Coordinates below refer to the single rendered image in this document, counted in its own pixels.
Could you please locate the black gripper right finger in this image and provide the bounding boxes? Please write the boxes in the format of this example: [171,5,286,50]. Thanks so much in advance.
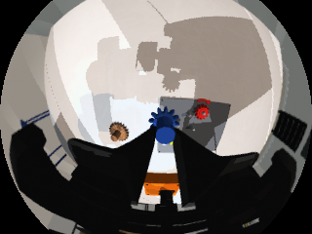
[172,129,258,208]

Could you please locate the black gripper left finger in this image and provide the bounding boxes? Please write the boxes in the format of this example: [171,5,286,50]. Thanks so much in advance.
[67,126,156,206]

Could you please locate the brown gear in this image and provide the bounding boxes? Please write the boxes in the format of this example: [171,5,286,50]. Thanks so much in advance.
[109,122,129,141]

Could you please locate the blue gear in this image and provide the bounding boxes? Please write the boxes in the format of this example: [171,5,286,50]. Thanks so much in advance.
[148,106,179,144]

